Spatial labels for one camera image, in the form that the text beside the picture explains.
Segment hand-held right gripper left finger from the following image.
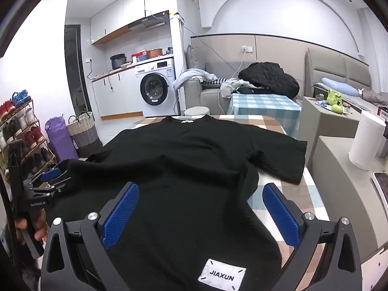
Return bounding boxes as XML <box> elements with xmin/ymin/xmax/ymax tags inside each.
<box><xmin>41</xmin><ymin>182</ymin><xmax>140</xmax><ymax>291</ymax></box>

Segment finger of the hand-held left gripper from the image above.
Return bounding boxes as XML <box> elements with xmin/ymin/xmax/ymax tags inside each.
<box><xmin>30</xmin><ymin>177</ymin><xmax>73</xmax><ymax>195</ymax></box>
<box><xmin>30</xmin><ymin>164</ymin><xmax>69</xmax><ymax>186</ymax></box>

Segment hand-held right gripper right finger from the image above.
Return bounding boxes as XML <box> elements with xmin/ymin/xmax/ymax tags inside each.
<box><xmin>262</xmin><ymin>183</ymin><xmax>363</xmax><ymax>291</ymax></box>

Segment black knit sweater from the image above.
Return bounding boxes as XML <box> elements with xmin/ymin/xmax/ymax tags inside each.
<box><xmin>51</xmin><ymin>115</ymin><xmax>308</xmax><ymax>291</ymax></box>

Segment person's left hand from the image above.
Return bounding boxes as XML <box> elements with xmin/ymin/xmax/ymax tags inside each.
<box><xmin>14</xmin><ymin>209</ymin><xmax>49</xmax><ymax>246</ymax></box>

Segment wooden shoe rack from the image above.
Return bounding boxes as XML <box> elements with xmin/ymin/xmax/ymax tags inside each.
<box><xmin>0</xmin><ymin>98</ymin><xmax>57</xmax><ymax>188</ymax></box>

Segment plaid blanket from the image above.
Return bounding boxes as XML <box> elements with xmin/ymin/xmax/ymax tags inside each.
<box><xmin>130</xmin><ymin>114</ymin><xmax>332</xmax><ymax>279</ymax></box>

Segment purple bag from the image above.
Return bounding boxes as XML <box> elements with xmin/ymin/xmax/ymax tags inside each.
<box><xmin>45</xmin><ymin>115</ymin><xmax>80</xmax><ymax>161</ymax></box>

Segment shoe rack with shoes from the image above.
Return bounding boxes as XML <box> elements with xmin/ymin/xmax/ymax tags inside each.
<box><xmin>0</xmin><ymin>89</ymin><xmax>55</xmax><ymax>182</ymax></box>

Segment woven laundry basket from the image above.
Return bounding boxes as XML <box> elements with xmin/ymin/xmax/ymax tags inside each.
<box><xmin>67</xmin><ymin>111</ymin><xmax>104</xmax><ymax>158</ymax></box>

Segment grey low cabinet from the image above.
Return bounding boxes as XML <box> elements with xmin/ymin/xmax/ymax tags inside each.
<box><xmin>312</xmin><ymin>136</ymin><xmax>388</xmax><ymax>261</ymax></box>

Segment dark door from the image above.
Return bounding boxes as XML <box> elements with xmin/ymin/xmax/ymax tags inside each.
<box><xmin>64</xmin><ymin>24</ymin><xmax>94</xmax><ymax>158</ymax></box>

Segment grey side cabinet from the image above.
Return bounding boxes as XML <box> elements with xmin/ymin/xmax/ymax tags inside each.
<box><xmin>299</xmin><ymin>96</ymin><xmax>364</xmax><ymax>170</ymax></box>

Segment white tablet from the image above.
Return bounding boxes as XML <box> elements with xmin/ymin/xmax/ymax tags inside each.
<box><xmin>373</xmin><ymin>172</ymin><xmax>388</xmax><ymax>207</ymax></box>

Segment white base cabinets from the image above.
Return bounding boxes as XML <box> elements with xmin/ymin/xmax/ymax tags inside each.
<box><xmin>91</xmin><ymin>67</ymin><xmax>144</xmax><ymax>121</ymax></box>

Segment blue checked cloth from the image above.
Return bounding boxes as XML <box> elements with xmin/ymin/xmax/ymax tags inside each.
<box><xmin>227</xmin><ymin>92</ymin><xmax>302</xmax><ymax>140</ymax></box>

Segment paper towel roll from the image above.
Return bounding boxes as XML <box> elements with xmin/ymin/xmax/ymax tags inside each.
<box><xmin>348</xmin><ymin>110</ymin><xmax>385</xmax><ymax>170</ymax></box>

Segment white washing machine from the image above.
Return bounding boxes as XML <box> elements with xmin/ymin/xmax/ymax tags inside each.
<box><xmin>134</xmin><ymin>57</ymin><xmax>176</xmax><ymax>118</ymax></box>

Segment round grey stool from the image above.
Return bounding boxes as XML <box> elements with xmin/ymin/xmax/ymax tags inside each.
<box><xmin>185</xmin><ymin>106</ymin><xmax>211</xmax><ymax>118</ymax></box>

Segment black cooking pot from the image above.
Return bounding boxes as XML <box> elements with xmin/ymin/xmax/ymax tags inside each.
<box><xmin>110</xmin><ymin>54</ymin><xmax>127</xmax><ymax>70</ymax></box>

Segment white crumpled cloth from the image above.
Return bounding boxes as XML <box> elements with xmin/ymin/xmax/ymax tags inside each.
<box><xmin>220</xmin><ymin>77</ymin><xmax>255</xmax><ymax>97</ymax></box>

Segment grey sofa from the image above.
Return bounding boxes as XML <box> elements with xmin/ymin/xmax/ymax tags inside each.
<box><xmin>182</xmin><ymin>62</ymin><xmax>304</xmax><ymax>116</ymax></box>

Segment black quilted jacket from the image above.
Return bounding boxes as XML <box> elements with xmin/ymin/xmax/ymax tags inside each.
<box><xmin>238</xmin><ymin>62</ymin><xmax>300</xmax><ymax>99</ymax></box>

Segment light blue pillow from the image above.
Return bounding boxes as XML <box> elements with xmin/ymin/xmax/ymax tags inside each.
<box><xmin>321</xmin><ymin>77</ymin><xmax>358</xmax><ymax>97</ymax></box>

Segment houndstooth cushion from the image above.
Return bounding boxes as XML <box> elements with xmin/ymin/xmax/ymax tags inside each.
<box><xmin>202</xmin><ymin>77</ymin><xmax>231</xmax><ymax>86</ymax></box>

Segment grey bedding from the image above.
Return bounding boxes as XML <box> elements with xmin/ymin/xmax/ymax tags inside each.
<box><xmin>361</xmin><ymin>88</ymin><xmax>388</xmax><ymax>107</ymax></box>

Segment padded bed headboard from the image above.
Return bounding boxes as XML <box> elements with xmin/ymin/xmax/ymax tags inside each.
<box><xmin>305</xmin><ymin>48</ymin><xmax>372</xmax><ymax>97</ymax></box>

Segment light blue throw blanket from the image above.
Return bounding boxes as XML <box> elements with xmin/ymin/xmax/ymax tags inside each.
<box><xmin>173</xmin><ymin>68</ymin><xmax>217</xmax><ymax>91</ymax></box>

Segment grey cushion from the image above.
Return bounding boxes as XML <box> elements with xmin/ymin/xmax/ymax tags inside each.
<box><xmin>186</xmin><ymin>44</ymin><xmax>207</xmax><ymax>70</ymax></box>

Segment range hood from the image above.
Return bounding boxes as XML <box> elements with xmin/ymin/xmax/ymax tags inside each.
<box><xmin>127</xmin><ymin>10</ymin><xmax>170</xmax><ymax>33</ymax></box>

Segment white charging cable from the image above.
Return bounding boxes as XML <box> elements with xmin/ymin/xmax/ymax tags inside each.
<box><xmin>217</xmin><ymin>50</ymin><xmax>247</xmax><ymax>114</ymax></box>

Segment white wall cabinets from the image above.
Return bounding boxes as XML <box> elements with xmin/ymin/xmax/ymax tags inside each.
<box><xmin>90</xmin><ymin>0</ymin><xmax>170</xmax><ymax>45</ymax></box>

